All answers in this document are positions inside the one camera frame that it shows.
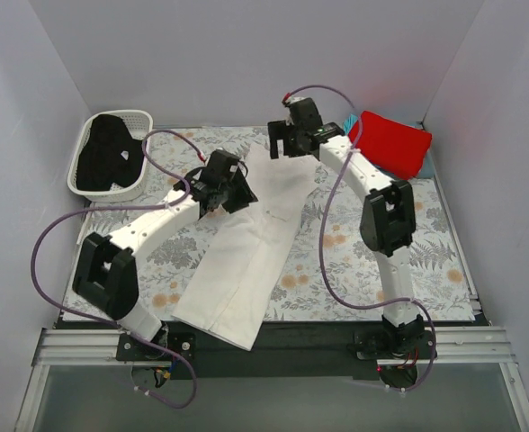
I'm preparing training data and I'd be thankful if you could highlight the white t shirt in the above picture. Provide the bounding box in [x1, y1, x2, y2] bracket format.
[172, 147, 318, 350]

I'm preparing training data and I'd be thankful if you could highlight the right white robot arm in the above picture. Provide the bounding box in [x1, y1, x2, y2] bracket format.
[267, 94, 425, 359]

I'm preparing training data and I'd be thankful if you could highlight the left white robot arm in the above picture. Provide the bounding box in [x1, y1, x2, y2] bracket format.
[72, 149, 257, 360]

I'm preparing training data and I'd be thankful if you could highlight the white plastic basket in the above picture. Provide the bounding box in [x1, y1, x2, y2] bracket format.
[67, 110, 153, 203]

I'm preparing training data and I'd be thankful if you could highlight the red folded t shirt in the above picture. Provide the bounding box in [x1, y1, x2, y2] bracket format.
[346, 110, 434, 182]

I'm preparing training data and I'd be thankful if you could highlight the black t shirt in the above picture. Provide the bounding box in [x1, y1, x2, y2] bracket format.
[76, 114, 144, 192]

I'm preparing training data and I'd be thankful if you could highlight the floral table mat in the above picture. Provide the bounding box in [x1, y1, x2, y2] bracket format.
[59, 125, 477, 323]

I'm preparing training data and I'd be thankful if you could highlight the blue folded t shirt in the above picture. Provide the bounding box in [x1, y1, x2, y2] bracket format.
[341, 113, 435, 178]

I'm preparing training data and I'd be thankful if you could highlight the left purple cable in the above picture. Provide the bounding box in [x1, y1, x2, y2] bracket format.
[30, 129, 207, 410]

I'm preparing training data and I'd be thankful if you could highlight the purple cable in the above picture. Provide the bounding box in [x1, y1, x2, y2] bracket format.
[280, 84, 438, 393]
[30, 129, 207, 410]

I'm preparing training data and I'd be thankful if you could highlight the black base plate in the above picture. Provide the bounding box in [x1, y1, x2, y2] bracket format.
[106, 319, 443, 382]

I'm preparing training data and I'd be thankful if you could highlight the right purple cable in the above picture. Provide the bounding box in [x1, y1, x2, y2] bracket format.
[280, 84, 438, 393]

